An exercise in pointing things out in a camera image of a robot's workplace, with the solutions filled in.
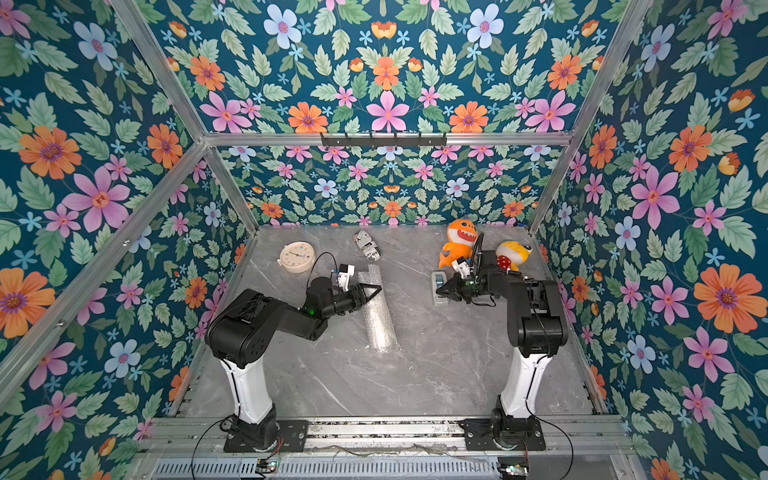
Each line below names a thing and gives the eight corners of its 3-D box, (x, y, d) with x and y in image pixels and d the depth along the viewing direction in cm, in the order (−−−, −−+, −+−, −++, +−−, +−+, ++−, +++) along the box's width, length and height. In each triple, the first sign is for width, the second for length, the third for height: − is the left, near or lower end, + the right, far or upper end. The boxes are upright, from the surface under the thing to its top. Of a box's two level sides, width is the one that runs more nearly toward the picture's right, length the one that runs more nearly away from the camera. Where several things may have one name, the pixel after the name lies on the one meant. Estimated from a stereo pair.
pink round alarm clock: (278, 273, 109) (274, 267, 106) (287, 247, 117) (284, 241, 114) (312, 273, 109) (309, 267, 106) (318, 247, 117) (316, 241, 114)
